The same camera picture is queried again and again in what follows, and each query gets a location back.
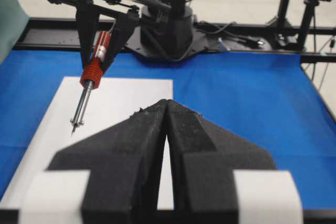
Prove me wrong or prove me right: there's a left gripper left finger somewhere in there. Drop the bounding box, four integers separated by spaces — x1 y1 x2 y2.
48 99 167 223

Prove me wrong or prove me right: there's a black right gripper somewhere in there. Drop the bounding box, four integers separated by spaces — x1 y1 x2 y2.
48 0 171 73

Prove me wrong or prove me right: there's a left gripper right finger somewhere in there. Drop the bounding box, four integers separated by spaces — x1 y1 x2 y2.
166 100 277 223

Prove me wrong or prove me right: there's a red handled soldering iron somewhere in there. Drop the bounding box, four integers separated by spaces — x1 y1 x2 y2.
70 31 111 135

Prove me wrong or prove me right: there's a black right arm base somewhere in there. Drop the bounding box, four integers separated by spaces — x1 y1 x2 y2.
125 6 230 62

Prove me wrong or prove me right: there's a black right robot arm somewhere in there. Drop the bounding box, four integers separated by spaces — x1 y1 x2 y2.
48 0 193 71

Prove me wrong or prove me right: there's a large white foam board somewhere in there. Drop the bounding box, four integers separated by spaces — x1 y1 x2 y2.
1 77 173 209

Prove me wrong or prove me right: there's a blue table cloth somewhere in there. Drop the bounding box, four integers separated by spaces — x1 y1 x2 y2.
1 50 335 209

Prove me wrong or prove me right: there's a grey green curtain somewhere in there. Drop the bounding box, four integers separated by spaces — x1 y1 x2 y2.
1 0 29 62

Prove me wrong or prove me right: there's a black aluminium frame rail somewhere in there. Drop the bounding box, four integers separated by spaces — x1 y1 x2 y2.
13 18 335 63

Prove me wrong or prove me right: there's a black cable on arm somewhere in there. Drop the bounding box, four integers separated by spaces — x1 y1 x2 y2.
194 20 266 47

